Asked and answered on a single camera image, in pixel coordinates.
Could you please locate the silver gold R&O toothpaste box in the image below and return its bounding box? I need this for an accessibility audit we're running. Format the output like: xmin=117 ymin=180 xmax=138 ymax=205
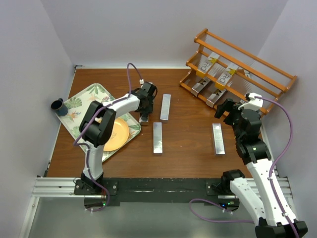
xmin=139 ymin=117 xmax=149 ymax=125

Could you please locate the silver angled R&O box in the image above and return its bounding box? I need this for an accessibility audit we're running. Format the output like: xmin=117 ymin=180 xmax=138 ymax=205
xmin=191 ymin=77 xmax=211 ymax=97

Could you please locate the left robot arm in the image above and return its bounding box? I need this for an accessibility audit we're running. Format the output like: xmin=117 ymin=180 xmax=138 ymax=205
xmin=74 ymin=82 xmax=158 ymax=194

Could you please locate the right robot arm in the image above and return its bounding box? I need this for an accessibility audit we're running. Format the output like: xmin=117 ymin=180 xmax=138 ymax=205
xmin=214 ymin=94 xmax=308 ymax=238

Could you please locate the wooden tiered shelf rack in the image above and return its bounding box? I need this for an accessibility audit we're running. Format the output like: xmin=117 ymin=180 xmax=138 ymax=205
xmin=180 ymin=28 xmax=297 ymax=109

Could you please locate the silver toothpaste box lower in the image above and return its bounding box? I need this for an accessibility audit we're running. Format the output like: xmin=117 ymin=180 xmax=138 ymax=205
xmin=153 ymin=122 xmax=163 ymax=154

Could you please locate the silver toothpaste box upper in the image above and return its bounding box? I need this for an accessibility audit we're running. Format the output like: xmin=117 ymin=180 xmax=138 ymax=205
xmin=160 ymin=94 xmax=171 ymax=122

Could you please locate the silver box far right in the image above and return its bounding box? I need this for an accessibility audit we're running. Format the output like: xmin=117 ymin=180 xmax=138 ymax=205
xmin=212 ymin=123 xmax=225 ymax=155

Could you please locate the orange round plate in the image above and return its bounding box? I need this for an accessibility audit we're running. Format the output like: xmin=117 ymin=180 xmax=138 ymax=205
xmin=104 ymin=118 xmax=129 ymax=152

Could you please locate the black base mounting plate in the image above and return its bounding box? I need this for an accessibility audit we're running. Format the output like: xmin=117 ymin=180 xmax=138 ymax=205
xmin=74 ymin=177 xmax=250 ymax=211

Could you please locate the dark blue mug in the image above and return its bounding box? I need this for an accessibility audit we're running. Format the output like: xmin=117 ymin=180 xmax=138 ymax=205
xmin=51 ymin=98 xmax=68 ymax=117

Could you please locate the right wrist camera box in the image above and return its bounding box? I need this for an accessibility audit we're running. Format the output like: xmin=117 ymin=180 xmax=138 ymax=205
xmin=238 ymin=93 xmax=263 ymax=111

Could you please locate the aluminium frame rail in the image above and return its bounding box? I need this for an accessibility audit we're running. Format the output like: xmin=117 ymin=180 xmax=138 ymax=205
xmin=18 ymin=176 xmax=304 ymax=238

